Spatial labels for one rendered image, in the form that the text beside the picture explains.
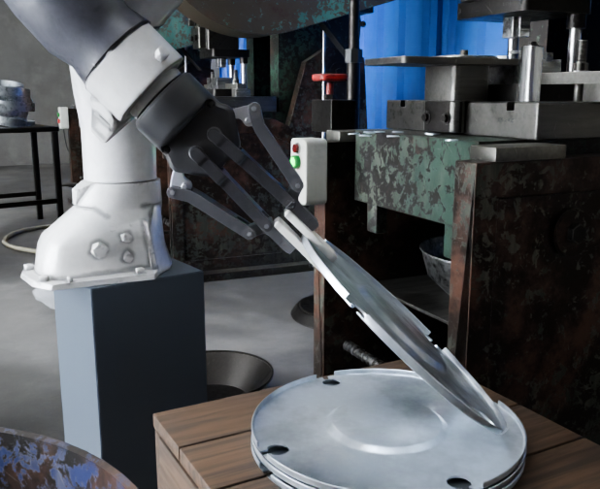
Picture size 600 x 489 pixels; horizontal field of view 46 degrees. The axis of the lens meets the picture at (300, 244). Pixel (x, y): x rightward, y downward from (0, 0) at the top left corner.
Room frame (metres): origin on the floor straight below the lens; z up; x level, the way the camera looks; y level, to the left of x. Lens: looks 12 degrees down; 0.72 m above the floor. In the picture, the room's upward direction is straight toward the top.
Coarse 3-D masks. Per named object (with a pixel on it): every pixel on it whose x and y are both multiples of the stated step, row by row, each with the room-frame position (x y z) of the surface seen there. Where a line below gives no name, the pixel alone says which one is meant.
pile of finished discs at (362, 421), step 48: (288, 384) 0.80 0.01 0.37; (336, 384) 0.83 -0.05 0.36; (384, 384) 0.81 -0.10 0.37; (288, 432) 0.69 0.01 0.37; (336, 432) 0.68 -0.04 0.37; (384, 432) 0.67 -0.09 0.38; (432, 432) 0.67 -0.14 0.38; (480, 432) 0.69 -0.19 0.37; (288, 480) 0.60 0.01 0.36; (336, 480) 0.59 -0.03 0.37; (384, 480) 0.59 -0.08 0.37; (432, 480) 0.59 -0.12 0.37; (480, 480) 0.59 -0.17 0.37
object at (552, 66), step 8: (544, 64) 1.33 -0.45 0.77; (552, 64) 1.34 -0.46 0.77; (560, 64) 1.34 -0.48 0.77; (496, 72) 1.37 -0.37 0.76; (504, 72) 1.35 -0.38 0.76; (512, 72) 1.33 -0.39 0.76; (544, 72) 1.33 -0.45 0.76; (552, 72) 1.34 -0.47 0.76; (488, 80) 1.39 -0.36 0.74; (496, 80) 1.37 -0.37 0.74; (504, 80) 1.35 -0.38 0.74; (512, 80) 1.33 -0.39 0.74
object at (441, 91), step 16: (368, 64) 1.31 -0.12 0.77; (384, 64) 1.26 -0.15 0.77; (400, 64) 1.26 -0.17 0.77; (416, 64) 1.26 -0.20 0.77; (432, 64) 1.26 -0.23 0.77; (448, 64) 1.26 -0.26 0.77; (464, 64) 1.26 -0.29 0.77; (480, 64) 1.27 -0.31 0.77; (496, 64) 1.29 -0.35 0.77; (512, 64) 1.30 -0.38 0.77; (432, 80) 1.34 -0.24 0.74; (448, 80) 1.29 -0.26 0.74; (464, 80) 1.28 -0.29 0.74; (480, 80) 1.30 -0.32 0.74; (432, 96) 1.33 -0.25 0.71; (448, 96) 1.29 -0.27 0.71; (464, 96) 1.28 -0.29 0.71; (480, 96) 1.30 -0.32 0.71; (432, 112) 1.33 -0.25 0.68; (448, 112) 1.29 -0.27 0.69; (464, 112) 1.29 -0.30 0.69; (432, 128) 1.33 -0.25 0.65; (448, 128) 1.29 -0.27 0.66
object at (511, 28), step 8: (512, 16) 1.38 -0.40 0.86; (520, 16) 1.37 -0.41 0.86; (528, 16) 1.37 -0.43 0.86; (504, 24) 1.39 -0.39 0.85; (512, 24) 1.37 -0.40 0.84; (520, 24) 1.37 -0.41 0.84; (528, 24) 1.37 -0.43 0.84; (504, 32) 1.39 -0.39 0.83; (512, 32) 1.37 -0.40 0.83; (520, 32) 1.37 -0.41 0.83; (528, 32) 1.38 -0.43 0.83
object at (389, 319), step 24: (336, 264) 0.75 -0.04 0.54; (336, 288) 0.61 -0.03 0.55; (360, 288) 0.71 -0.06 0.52; (384, 288) 0.86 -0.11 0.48; (384, 312) 0.67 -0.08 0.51; (408, 312) 0.85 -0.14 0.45; (384, 336) 0.58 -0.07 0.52; (408, 336) 0.66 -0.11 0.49; (408, 360) 0.57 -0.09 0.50; (432, 360) 0.66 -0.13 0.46; (456, 360) 0.80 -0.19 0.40; (432, 384) 0.57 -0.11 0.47; (456, 384) 0.68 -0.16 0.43; (480, 408) 0.66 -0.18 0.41; (504, 432) 0.64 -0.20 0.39
